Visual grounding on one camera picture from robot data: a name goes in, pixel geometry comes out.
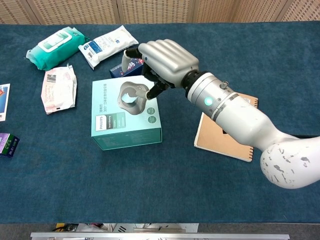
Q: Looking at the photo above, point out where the dark blue long box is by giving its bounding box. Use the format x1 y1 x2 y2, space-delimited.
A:
109 57 146 79

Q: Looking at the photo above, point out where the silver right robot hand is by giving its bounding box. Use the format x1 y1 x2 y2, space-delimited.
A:
121 39 200 101

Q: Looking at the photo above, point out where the green Philips paper box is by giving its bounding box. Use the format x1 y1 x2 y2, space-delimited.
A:
90 74 163 151

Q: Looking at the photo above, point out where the white card at edge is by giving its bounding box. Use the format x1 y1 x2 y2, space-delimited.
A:
0 83 11 123

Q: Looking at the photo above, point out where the pink wipes pack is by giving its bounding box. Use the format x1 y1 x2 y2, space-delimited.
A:
40 62 78 116

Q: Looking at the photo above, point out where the aluminium profile rail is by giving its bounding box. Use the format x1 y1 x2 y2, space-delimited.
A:
30 232 291 240

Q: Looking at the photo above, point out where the white blue tissue pack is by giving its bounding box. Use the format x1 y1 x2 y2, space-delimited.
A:
77 24 140 71

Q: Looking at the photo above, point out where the brown spiral notebook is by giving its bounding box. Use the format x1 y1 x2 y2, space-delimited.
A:
193 92 259 163

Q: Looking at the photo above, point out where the purple small carton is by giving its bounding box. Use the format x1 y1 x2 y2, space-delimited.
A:
0 132 21 159

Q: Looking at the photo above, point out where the beige woven folding screen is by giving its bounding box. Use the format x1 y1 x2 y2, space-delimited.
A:
0 0 320 25

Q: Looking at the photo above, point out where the green wet wipes pack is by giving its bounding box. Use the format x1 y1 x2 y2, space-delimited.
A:
25 26 91 71

